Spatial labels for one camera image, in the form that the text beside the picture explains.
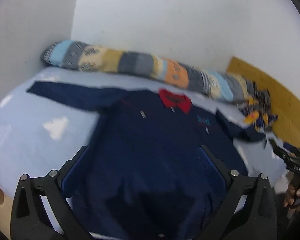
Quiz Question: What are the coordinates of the patchwork bolster pillow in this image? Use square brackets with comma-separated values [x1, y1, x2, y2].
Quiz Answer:
[41, 39, 259, 103]

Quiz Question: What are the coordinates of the navy shirt with red collar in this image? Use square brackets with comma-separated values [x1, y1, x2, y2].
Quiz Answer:
[26, 80, 266, 240]

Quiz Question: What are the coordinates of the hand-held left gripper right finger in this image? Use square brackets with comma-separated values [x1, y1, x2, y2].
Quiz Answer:
[196, 145, 278, 240]

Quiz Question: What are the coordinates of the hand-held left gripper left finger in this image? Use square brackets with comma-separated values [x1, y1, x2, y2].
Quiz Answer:
[10, 145, 95, 240]

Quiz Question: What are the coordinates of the yellow wooden board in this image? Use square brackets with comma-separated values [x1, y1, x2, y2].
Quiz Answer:
[226, 57, 300, 153]

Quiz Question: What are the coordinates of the person's right hand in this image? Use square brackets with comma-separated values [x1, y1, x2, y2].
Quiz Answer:
[283, 179, 300, 214]

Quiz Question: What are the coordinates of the navy yellow patterned cloth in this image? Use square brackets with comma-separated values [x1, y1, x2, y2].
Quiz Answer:
[237, 81, 279, 133]

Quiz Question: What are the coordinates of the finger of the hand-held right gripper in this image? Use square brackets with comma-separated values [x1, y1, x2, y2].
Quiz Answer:
[268, 139, 290, 164]

